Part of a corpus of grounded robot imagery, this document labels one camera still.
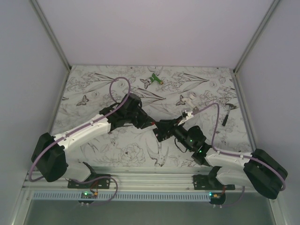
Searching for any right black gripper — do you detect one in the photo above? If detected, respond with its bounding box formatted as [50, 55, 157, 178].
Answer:
[154, 115, 193, 152]

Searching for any black fuse box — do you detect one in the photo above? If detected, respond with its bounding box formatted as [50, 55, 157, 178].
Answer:
[152, 128, 172, 142]

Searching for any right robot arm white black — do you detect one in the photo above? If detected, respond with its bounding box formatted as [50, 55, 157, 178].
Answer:
[153, 119, 288, 199]

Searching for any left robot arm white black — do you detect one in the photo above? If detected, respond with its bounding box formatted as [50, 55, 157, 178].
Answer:
[31, 93, 155, 188]

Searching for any metal pipe elbow fitting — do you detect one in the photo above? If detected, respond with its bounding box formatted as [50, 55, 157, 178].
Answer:
[182, 92, 196, 105]

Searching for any floral printed table mat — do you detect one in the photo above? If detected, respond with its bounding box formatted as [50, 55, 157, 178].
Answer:
[51, 66, 252, 168]

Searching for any small hammer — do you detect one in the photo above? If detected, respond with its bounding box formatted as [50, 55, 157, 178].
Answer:
[222, 103, 237, 127]

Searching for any right controller board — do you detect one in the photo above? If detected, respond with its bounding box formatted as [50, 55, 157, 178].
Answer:
[209, 192, 226, 208]

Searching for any controller board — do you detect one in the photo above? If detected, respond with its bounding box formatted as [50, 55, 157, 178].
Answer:
[78, 191, 98, 206]
[209, 192, 226, 208]

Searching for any left controller board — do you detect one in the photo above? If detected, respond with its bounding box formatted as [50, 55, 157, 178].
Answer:
[78, 191, 98, 206]

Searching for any aluminium rail frame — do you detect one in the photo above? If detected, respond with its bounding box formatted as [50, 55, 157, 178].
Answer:
[14, 0, 300, 225]

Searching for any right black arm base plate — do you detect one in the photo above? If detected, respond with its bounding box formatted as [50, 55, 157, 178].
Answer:
[193, 174, 235, 191]

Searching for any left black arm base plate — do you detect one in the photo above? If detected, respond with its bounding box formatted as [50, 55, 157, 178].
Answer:
[67, 174, 111, 189]

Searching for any white slotted cable duct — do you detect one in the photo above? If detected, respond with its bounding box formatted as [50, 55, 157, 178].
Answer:
[32, 191, 210, 202]

